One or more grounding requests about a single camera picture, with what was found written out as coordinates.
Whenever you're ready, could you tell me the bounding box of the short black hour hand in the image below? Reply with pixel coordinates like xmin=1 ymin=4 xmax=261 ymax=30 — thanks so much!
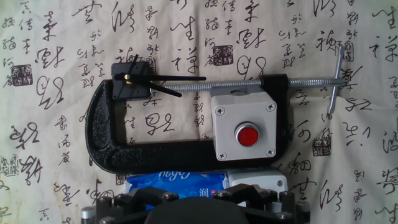
xmin=136 ymin=80 xmax=183 ymax=98

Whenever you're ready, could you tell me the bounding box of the beige calligraphy print cloth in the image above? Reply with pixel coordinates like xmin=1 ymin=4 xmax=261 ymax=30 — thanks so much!
xmin=0 ymin=0 xmax=398 ymax=224

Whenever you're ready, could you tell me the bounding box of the grey box red button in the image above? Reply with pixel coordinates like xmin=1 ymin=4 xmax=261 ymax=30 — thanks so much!
xmin=210 ymin=86 xmax=278 ymax=162

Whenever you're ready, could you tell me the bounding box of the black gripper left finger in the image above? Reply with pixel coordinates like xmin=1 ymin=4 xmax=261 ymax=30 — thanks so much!
xmin=80 ymin=186 xmax=180 ymax=224

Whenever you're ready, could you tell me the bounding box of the black square clock movement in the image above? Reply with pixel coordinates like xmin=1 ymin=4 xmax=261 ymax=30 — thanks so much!
xmin=111 ymin=61 xmax=153 ymax=100

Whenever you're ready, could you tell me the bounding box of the black metal C-clamp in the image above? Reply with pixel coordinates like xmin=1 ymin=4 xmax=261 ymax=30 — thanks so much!
xmin=85 ymin=45 xmax=346 ymax=175

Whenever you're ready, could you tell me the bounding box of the grey box green button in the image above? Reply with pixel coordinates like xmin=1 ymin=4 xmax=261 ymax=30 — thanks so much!
xmin=226 ymin=169 xmax=289 ymax=208

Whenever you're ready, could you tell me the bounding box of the thin black second hand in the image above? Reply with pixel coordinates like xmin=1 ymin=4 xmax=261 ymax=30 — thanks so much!
xmin=123 ymin=54 xmax=139 ymax=86

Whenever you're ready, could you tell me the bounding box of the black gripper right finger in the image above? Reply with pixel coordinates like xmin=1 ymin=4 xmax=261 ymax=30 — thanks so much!
xmin=214 ymin=183 xmax=312 ymax=224

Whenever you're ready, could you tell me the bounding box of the blue tissue pack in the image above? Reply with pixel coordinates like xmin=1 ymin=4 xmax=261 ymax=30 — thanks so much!
xmin=123 ymin=170 xmax=230 ymax=208

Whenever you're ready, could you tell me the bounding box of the long black minute hand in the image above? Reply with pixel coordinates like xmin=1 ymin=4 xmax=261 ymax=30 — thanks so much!
xmin=114 ymin=73 xmax=207 ymax=82

